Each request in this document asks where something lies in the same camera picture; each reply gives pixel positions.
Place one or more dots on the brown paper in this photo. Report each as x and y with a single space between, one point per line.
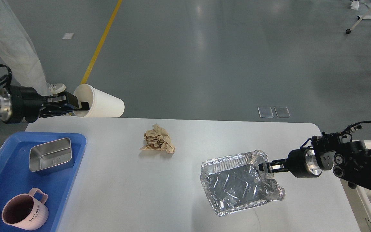
158 139

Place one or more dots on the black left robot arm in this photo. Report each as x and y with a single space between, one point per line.
24 105

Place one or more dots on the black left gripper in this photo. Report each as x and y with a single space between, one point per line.
25 105

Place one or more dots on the person in grey trousers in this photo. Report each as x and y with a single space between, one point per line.
20 55

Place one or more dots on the aluminium foil tray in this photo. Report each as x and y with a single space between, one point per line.
234 183

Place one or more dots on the blue plastic tray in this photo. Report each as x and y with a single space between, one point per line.
16 177

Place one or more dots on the stainless steel square tray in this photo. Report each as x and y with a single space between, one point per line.
51 157

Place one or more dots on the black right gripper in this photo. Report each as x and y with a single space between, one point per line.
302 163

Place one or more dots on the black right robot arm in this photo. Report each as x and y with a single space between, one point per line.
348 159

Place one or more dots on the cream paper cup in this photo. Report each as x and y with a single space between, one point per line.
101 104

